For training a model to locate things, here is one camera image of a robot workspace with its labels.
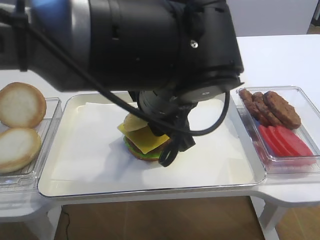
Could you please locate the right red tomato slice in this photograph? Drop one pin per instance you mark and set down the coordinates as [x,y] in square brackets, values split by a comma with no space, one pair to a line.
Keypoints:
[294,141]

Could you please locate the left brown patty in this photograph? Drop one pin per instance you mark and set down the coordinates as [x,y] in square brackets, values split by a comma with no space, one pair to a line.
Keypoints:
[247,99]

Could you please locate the clear patty tomato container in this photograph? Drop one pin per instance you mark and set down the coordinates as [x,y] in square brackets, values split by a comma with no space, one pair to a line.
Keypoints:
[308,132]

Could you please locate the green lettuce leaf on burger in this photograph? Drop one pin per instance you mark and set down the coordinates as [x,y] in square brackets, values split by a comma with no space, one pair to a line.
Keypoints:
[152,155]

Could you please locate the brown burger patty on burger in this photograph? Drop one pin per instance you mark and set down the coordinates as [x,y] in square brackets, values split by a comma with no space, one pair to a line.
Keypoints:
[149,149]

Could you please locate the upper bun half in container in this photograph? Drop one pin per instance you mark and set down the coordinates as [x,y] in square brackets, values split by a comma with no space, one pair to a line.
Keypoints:
[21,105]

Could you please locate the clear bun container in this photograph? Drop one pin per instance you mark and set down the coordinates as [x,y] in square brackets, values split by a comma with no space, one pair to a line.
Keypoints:
[25,180]

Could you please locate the middle red tomato slice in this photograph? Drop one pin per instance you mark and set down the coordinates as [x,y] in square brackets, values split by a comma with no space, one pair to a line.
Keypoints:
[280,140]

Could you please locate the lower bun half in container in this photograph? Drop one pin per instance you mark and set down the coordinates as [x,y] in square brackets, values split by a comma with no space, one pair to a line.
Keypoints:
[18,147]

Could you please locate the sesame top burger bun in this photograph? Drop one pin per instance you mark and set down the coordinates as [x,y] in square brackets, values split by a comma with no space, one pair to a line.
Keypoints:
[133,123]

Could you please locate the bun half in container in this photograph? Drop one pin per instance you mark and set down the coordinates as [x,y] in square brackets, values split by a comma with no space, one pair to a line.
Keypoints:
[18,147]
[21,105]

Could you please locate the left red tomato slice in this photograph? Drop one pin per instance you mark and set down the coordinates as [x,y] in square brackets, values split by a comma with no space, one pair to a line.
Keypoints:
[267,139]

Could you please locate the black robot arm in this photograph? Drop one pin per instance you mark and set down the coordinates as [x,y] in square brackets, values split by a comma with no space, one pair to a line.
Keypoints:
[168,54]

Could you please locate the yellow cheese slice on burger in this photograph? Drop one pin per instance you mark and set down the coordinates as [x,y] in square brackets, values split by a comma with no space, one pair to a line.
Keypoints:
[143,138]

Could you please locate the white paper sheet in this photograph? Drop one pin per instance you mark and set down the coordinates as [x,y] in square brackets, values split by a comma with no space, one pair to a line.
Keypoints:
[89,148]

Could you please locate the red tomato slice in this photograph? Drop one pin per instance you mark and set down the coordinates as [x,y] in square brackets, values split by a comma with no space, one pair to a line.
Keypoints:
[280,140]
[294,141]
[267,139]

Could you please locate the bottom burger bun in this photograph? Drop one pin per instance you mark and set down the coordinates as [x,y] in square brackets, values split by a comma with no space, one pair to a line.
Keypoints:
[145,157]

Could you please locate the white serving tray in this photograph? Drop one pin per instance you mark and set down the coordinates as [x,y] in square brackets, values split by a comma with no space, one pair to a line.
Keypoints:
[50,187]

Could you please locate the right brown patty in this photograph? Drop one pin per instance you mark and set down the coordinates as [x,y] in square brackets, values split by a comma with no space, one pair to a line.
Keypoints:
[285,112]

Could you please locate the middle brown patty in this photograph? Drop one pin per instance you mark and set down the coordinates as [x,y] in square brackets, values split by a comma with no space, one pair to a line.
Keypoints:
[258,100]

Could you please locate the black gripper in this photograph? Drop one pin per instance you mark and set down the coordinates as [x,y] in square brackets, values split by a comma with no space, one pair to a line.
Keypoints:
[160,104]

